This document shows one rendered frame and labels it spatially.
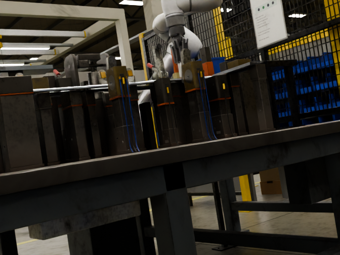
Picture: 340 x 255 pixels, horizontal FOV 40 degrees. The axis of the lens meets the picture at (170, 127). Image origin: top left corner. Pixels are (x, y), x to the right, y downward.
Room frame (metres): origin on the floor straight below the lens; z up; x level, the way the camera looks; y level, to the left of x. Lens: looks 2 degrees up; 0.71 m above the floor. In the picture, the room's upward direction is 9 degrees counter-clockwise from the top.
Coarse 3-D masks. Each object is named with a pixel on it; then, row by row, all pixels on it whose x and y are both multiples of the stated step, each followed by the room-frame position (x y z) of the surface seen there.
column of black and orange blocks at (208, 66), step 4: (204, 48) 2.52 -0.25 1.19; (208, 48) 2.53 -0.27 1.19; (200, 52) 2.55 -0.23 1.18; (204, 52) 2.52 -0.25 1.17; (208, 52) 2.53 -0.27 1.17; (204, 56) 2.52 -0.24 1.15; (208, 56) 2.53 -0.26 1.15; (204, 60) 2.53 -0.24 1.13; (208, 60) 2.52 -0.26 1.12; (204, 64) 2.53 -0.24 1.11; (208, 64) 2.52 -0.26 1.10; (212, 64) 2.53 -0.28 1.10; (204, 68) 2.54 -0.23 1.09; (208, 68) 2.52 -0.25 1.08; (212, 68) 2.53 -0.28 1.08; (204, 72) 2.54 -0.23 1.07; (208, 72) 2.51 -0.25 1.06; (212, 72) 2.53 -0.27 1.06
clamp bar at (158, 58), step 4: (152, 48) 2.38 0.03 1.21; (156, 48) 2.37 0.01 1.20; (160, 48) 2.36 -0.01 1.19; (156, 52) 2.38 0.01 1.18; (160, 52) 2.38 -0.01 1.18; (156, 56) 2.36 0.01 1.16; (160, 56) 2.38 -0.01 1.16; (156, 60) 2.36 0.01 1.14; (160, 60) 2.38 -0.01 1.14; (156, 64) 2.37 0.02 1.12; (160, 64) 2.38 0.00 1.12; (160, 68) 2.37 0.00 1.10; (164, 68) 2.37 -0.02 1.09; (160, 72) 2.35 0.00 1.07; (164, 72) 2.37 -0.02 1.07
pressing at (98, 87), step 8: (152, 80) 2.04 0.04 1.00; (176, 80) 2.19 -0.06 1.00; (56, 88) 1.84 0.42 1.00; (64, 88) 1.86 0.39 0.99; (72, 88) 1.87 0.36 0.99; (80, 88) 1.89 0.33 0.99; (88, 88) 2.00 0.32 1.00; (96, 88) 2.06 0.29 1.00; (104, 88) 2.06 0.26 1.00; (144, 88) 2.27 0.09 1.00; (56, 96) 2.03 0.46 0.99
